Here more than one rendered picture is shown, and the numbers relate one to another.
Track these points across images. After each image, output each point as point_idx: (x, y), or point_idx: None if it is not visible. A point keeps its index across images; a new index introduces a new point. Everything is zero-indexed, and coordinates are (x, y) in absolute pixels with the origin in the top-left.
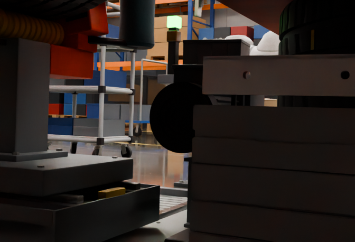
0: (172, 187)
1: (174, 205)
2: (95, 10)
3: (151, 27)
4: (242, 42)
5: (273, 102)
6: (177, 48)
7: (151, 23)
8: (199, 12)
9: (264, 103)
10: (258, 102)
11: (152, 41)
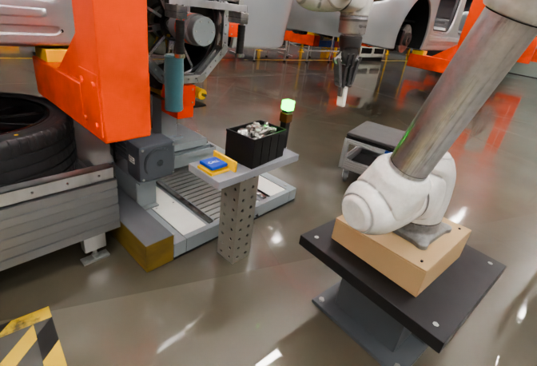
0: None
1: (203, 205)
2: (164, 89)
3: (165, 101)
4: (229, 132)
5: (404, 263)
6: (283, 127)
7: (165, 99)
8: (340, 101)
9: (371, 243)
10: (129, 153)
11: (166, 108)
